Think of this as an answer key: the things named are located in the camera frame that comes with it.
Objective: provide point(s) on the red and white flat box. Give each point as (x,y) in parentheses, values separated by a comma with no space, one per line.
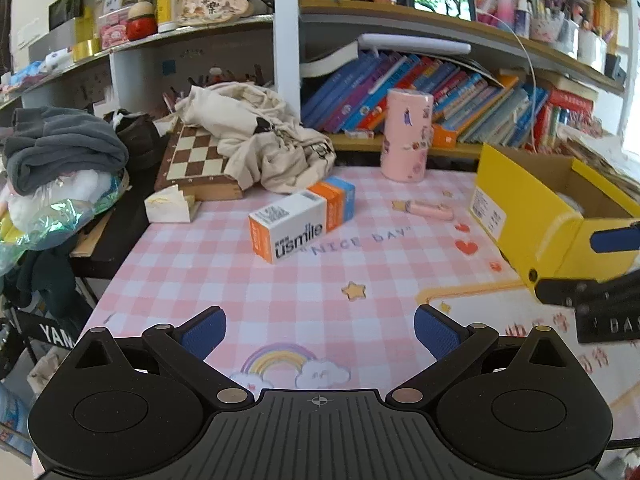
(360,134)

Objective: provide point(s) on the pink pen-shaped device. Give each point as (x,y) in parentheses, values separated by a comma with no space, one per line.
(430,209)

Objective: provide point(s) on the white desk lamp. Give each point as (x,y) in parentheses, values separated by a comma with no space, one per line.
(415,44)

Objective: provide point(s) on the pale label paper roll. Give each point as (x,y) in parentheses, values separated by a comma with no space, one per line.
(570,202)

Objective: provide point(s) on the pen holder with pens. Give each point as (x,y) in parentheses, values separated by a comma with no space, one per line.
(552,32)

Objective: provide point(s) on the black bag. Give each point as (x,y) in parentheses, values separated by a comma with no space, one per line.
(137,135)

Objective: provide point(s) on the pink sticker-covered cylinder tin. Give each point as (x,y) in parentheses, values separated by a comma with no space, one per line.
(405,135)

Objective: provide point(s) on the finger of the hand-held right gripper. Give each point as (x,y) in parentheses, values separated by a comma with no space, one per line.
(565,291)
(615,239)

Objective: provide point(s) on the red round jar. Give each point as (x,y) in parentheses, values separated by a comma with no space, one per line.
(141,22)

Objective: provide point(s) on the orange card box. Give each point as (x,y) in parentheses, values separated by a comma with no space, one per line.
(445,135)

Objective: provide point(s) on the yellow cardboard box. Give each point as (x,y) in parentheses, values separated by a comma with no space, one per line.
(545,240)

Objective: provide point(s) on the small black box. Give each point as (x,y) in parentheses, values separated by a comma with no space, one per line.
(613,66)

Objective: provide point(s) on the white tissue packet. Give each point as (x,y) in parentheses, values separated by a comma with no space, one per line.
(165,205)

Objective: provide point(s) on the white bookshelf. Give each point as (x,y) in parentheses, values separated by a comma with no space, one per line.
(287,35)

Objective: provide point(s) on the wooden chessboard case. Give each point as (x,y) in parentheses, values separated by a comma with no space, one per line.
(195,155)

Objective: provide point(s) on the orange and white carton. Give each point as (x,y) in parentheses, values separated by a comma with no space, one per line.
(290,230)

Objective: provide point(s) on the small orange and blue carton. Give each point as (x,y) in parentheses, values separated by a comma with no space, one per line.
(340,200)

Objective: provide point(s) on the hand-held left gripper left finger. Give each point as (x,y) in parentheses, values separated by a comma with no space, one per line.
(205,335)

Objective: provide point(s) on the grey folded clothing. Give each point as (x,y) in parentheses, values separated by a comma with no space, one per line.
(65,145)

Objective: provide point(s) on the iridescent plastic bag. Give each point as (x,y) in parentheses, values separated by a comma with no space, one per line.
(55,215)

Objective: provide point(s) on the small screen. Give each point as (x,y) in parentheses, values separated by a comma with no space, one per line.
(442,1)

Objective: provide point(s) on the black instrument stand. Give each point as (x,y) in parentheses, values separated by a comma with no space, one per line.
(45,335)

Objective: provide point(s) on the pink patterned box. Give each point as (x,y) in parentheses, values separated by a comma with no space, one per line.
(115,32)

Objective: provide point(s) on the pink checkered tablecloth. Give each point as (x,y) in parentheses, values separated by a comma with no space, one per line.
(200,285)

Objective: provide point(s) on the black side table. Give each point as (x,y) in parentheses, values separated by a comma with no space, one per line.
(115,250)

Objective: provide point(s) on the cardboard piece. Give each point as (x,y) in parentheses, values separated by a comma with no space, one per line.
(92,235)

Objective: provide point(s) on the stack of papers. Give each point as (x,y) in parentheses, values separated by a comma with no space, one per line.
(595,150)

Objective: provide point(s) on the beige cloth bag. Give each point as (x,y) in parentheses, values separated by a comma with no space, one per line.
(260,135)

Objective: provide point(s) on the row of colourful books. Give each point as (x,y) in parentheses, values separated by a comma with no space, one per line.
(450,95)

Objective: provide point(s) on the gold box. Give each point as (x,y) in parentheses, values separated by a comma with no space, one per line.
(86,50)

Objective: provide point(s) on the dark green cloth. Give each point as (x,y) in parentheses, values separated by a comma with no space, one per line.
(50,280)

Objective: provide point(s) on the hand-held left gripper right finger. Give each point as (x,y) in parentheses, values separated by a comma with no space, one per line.
(437,335)

